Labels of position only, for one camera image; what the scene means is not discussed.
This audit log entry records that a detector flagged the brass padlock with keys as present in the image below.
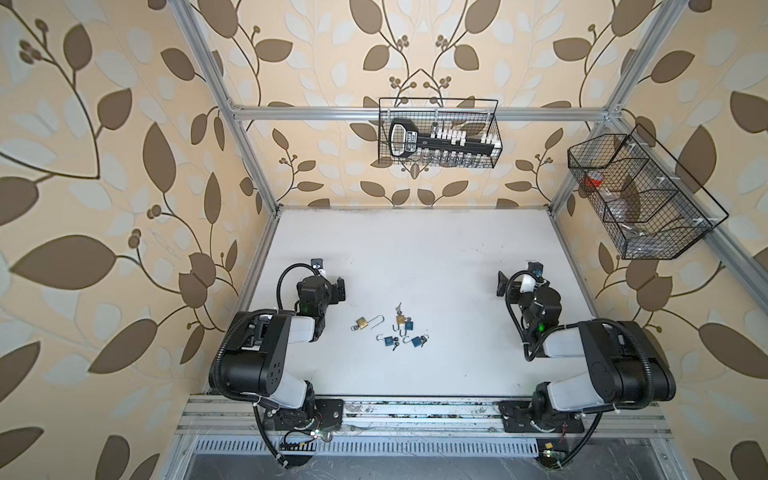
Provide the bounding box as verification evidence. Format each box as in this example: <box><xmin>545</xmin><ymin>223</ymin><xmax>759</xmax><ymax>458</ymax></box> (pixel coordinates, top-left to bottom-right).
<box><xmin>393</xmin><ymin>303</ymin><xmax>407</xmax><ymax>333</ymax></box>

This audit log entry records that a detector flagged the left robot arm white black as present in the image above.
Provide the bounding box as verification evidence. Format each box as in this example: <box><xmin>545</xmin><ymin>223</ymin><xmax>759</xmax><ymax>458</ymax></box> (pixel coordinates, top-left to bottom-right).
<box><xmin>209</xmin><ymin>258</ymin><xmax>346</xmax><ymax>469</ymax></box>

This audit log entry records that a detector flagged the red capped clear bottle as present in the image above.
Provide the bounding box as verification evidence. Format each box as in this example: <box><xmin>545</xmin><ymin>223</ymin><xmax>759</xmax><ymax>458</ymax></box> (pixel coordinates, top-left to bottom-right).
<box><xmin>582</xmin><ymin>170</ymin><xmax>605</xmax><ymax>194</ymax></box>

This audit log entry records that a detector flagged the long-shackle brass padlock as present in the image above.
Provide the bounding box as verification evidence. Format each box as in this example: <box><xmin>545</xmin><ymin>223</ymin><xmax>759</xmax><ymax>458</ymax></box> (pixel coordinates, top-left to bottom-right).
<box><xmin>351</xmin><ymin>315</ymin><xmax>385</xmax><ymax>331</ymax></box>

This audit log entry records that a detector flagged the side wire basket black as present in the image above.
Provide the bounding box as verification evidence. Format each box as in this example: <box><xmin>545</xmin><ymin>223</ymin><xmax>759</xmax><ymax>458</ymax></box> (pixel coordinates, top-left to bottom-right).
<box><xmin>567</xmin><ymin>124</ymin><xmax>729</xmax><ymax>261</ymax></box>

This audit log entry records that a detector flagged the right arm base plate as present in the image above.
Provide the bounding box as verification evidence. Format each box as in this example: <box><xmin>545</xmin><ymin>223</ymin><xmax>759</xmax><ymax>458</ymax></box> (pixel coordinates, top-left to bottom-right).
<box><xmin>498</xmin><ymin>400</ymin><xmax>585</xmax><ymax>435</ymax></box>

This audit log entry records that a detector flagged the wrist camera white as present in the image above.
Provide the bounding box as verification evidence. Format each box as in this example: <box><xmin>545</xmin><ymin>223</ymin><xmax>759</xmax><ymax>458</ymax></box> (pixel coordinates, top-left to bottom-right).
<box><xmin>310</xmin><ymin>258</ymin><xmax>325</xmax><ymax>275</ymax></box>
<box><xmin>520</xmin><ymin>261</ymin><xmax>543</xmax><ymax>293</ymax></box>

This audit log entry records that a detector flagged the black tool with white bits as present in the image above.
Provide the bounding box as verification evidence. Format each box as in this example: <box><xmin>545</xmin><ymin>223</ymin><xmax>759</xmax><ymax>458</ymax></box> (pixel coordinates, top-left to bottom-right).
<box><xmin>384</xmin><ymin>118</ymin><xmax>503</xmax><ymax>159</ymax></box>

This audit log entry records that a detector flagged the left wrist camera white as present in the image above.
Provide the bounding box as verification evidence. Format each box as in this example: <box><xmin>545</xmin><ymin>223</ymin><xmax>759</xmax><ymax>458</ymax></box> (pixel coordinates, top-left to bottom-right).
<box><xmin>310</xmin><ymin>258</ymin><xmax>325</xmax><ymax>275</ymax></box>

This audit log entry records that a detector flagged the back wire basket black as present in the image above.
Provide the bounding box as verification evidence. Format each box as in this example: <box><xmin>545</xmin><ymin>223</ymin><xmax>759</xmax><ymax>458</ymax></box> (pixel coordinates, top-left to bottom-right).
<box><xmin>378</xmin><ymin>96</ymin><xmax>503</xmax><ymax>169</ymax></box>

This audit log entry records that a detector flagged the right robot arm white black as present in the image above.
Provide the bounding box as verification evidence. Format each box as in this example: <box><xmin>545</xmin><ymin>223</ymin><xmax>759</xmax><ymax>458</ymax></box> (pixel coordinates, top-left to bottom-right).
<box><xmin>496</xmin><ymin>262</ymin><xmax>677</xmax><ymax>469</ymax></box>

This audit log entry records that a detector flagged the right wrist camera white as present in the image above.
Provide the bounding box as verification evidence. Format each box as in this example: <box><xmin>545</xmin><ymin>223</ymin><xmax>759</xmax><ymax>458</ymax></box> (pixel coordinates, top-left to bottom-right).
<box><xmin>520</xmin><ymin>261</ymin><xmax>543</xmax><ymax>293</ymax></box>

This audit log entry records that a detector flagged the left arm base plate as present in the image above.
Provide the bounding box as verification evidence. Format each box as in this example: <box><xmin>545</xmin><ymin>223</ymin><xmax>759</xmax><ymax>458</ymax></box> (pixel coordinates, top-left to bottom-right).
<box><xmin>262</xmin><ymin>398</ymin><xmax>345</xmax><ymax>432</ymax></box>

